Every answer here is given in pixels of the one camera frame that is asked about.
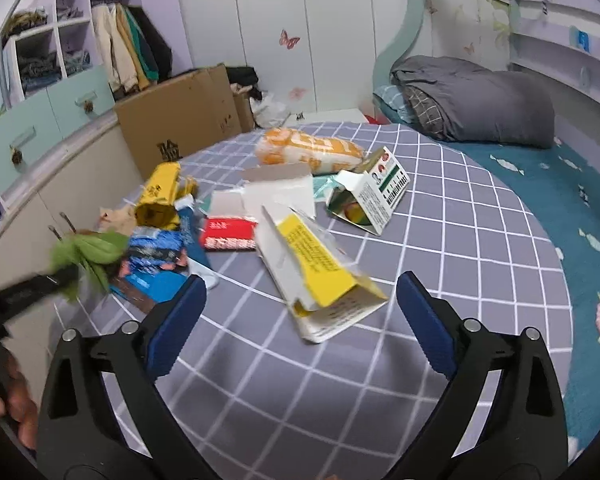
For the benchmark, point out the teal checked pillow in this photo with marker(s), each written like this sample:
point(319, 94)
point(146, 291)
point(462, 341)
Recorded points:
point(391, 100)

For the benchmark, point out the green hanging garment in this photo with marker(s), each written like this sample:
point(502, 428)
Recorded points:
point(146, 47)

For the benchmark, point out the white yellow carton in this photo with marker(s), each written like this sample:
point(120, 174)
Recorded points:
point(315, 265)

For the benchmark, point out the red and white flat box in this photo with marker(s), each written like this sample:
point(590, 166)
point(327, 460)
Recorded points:
point(375, 119)

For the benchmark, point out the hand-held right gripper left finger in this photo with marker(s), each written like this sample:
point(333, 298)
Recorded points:
point(180, 320)

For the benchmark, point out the small brown cardboard box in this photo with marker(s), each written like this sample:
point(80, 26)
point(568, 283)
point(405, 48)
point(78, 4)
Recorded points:
point(243, 110)

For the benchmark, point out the teal drawer unit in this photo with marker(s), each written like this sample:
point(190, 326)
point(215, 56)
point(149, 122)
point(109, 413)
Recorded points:
point(45, 110)

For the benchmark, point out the teal white bed frame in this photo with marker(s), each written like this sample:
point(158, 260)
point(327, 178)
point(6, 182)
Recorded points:
point(410, 25)

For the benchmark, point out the blue patterned snack packet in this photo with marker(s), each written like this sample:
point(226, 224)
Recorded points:
point(152, 250)

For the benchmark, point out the large brown cardboard box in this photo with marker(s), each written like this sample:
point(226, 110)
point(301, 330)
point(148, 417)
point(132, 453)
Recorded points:
point(180, 115)

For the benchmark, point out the white plastic bag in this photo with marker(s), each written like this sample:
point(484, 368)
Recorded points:
point(270, 110)

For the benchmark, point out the grey quilt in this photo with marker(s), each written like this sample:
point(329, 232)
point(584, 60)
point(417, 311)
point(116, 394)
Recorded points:
point(480, 95)

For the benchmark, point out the black hanging garment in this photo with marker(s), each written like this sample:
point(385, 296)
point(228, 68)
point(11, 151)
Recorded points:
point(161, 40)

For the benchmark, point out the grey checked pillow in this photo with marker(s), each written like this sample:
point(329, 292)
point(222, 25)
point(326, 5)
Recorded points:
point(425, 107)

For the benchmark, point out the green wrapper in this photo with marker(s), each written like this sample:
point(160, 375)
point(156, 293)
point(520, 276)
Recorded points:
point(92, 255)

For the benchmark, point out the teal candy print sheet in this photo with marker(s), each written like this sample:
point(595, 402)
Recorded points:
point(555, 200)

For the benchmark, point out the black cloth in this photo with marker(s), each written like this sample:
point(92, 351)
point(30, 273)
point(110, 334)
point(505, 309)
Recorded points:
point(242, 77)

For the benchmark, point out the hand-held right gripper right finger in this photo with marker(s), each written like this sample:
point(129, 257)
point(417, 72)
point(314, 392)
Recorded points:
point(425, 325)

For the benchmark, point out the white small table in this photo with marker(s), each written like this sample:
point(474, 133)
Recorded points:
point(337, 116)

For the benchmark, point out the red white carton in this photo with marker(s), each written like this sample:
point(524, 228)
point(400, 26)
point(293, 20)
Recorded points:
point(227, 235)

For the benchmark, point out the white wardrobe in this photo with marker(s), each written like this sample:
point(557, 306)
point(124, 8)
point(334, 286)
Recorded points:
point(280, 10)

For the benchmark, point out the teal wrapper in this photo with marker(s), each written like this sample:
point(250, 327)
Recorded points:
point(322, 186)

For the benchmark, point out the white low cabinet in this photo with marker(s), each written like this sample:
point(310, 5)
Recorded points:
point(80, 185)

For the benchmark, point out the yellow snack packet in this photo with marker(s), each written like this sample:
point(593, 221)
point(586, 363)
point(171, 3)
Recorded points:
point(157, 195)

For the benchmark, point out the grey checked blanket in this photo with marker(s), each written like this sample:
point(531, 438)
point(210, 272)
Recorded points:
point(330, 385)

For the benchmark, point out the cream hanging jacket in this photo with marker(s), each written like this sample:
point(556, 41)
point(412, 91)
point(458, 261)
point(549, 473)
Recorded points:
point(107, 45)

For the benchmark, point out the orange white snack bag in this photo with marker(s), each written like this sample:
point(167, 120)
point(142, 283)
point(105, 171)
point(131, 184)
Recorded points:
point(310, 150)

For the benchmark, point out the blue flat box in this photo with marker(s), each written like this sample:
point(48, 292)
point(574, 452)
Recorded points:
point(145, 287)

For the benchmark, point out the pale pink butterfly sticker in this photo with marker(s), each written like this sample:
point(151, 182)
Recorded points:
point(296, 93)

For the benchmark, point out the metal handrail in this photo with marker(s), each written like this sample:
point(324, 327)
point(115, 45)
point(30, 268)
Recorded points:
point(0, 35)

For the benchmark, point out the beige crumpled paper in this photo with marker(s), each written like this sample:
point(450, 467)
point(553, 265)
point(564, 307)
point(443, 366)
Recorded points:
point(117, 217)

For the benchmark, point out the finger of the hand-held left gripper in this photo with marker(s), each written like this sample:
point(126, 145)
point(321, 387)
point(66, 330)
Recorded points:
point(30, 290)

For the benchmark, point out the white shelf unit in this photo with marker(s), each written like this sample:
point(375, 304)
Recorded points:
point(55, 25)

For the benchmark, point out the white green carton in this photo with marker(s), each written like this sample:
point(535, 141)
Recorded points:
point(375, 195)

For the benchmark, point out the person's left hand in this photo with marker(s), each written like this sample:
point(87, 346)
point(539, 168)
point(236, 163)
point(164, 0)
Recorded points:
point(17, 400)

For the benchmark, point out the blue white wrapper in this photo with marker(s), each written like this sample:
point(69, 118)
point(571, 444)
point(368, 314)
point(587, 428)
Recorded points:
point(190, 230)

